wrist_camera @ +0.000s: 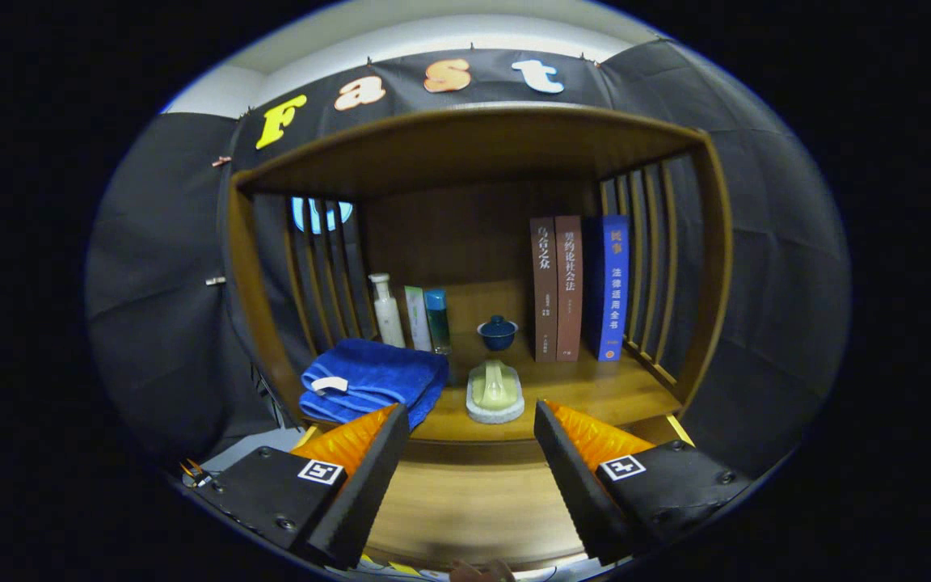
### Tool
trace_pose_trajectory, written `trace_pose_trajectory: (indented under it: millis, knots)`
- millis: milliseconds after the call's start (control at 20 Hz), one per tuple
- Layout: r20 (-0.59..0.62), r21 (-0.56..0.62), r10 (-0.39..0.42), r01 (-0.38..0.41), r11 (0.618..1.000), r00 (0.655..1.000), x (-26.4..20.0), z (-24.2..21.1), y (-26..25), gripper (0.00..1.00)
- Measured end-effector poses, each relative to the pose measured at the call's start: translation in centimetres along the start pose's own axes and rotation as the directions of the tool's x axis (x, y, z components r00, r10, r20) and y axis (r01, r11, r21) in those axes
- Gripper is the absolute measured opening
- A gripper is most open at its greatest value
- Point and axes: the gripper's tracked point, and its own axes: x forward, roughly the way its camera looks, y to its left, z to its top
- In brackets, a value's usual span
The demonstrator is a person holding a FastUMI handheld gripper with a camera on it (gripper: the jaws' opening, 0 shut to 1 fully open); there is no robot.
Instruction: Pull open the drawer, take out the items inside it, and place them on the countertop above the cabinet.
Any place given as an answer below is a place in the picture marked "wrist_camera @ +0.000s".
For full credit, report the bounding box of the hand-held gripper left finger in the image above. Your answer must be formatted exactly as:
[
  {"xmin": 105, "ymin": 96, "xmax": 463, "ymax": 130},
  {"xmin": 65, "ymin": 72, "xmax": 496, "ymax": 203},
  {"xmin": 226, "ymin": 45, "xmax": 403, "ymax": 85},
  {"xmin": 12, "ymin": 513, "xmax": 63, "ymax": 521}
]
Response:
[{"xmin": 191, "ymin": 404, "xmax": 411, "ymax": 570}]

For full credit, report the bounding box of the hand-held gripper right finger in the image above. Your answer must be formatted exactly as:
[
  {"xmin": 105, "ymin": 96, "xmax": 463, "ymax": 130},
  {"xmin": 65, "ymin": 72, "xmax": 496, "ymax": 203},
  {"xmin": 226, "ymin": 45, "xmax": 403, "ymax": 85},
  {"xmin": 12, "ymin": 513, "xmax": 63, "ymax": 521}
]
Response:
[{"xmin": 534, "ymin": 400, "xmax": 754, "ymax": 567}]

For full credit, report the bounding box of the wooden countertop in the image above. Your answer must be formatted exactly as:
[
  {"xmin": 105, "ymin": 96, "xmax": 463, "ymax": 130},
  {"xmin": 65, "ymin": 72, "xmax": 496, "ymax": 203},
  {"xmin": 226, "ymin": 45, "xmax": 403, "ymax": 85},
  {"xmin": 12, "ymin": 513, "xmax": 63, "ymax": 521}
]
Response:
[{"xmin": 296, "ymin": 279, "xmax": 685, "ymax": 444}]

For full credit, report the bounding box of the wooden cabinet with slatted hutch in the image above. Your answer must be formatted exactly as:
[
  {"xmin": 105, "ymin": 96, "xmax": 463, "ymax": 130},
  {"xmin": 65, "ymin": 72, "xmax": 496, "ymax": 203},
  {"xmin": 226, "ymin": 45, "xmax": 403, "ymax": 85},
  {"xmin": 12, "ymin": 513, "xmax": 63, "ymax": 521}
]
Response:
[{"xmin": 225, "ymin": 105, "xmax": 735, "ymax": 571}]

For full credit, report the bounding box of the blue folded towel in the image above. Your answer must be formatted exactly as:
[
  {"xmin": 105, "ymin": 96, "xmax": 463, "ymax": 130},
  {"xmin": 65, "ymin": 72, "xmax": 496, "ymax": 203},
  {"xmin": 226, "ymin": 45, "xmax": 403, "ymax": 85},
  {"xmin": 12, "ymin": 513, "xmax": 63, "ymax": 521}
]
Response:
[{"xmin": 299, "ymin": 338, "xmax": 450, "ymax": 429}]

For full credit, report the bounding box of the blue lidded teacup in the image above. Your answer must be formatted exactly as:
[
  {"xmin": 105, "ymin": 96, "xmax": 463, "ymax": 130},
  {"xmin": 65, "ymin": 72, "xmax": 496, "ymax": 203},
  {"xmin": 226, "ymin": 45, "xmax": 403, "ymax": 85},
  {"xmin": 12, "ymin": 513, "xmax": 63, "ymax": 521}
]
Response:
[{"xmin": 478, "ymin": 315, "xmax": 519, "ymax": 352}]

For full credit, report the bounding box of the white pump bottle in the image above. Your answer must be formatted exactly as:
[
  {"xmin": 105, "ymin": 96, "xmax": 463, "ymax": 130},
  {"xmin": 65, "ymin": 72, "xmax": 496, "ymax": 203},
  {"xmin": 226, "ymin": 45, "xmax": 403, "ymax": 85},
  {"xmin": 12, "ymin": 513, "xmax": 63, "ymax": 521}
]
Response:
[{"xmin": 368, "ymin": 272, "xmax": 407, "ymax": 349}]

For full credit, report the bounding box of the white and green tube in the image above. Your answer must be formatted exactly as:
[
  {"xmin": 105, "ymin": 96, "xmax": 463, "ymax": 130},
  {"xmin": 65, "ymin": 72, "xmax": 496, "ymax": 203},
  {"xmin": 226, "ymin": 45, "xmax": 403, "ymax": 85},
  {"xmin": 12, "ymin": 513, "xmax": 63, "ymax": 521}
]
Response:
[{"xmin": 403, "ymin": 285, "xmax": 432, "ymax": 352}]

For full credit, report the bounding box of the teal bottle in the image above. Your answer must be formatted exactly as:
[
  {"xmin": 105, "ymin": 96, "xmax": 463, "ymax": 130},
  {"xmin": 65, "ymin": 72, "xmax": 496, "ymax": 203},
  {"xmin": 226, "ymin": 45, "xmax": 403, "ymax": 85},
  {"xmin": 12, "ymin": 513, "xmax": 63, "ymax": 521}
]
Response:
[{"xmin": 423, "ymin": 289, "xmax": 452, "ymax": 356}]

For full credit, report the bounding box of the reddish brown book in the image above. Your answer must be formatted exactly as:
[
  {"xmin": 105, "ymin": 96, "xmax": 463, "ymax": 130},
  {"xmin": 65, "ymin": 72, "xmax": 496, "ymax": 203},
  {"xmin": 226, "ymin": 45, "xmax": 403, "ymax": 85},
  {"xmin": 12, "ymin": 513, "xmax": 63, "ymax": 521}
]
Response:
[{"xmin": 554, "ymin": 215, "xmax": 584, "ymax": 362}]

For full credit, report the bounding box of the dark brown book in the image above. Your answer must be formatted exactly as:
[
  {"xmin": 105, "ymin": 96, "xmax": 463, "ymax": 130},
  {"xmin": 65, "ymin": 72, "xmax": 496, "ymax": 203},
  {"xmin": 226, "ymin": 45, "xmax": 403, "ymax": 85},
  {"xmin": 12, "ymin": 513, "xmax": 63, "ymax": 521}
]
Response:
[{"xmin": 529, "ymin": 217, "xmax": 559, "ymax": 362}]

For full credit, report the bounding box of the blue book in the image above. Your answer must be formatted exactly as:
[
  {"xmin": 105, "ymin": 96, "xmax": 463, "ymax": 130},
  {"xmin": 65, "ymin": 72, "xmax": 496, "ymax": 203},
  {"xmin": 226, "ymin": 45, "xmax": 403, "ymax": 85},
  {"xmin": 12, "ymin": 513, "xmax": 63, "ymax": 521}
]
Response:
[{"xmin": 587, "ymin": 214, "xmax": 630, "ymax": 362}]

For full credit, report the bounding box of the black backdrop cloth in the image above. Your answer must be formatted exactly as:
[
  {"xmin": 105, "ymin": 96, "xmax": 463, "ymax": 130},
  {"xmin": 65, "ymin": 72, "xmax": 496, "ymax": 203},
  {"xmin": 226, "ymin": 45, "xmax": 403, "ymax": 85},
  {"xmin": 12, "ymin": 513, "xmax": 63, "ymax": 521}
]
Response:
[{"xmin": 86, "ymin": 36, "xmax": 853, "ymax": 478}]

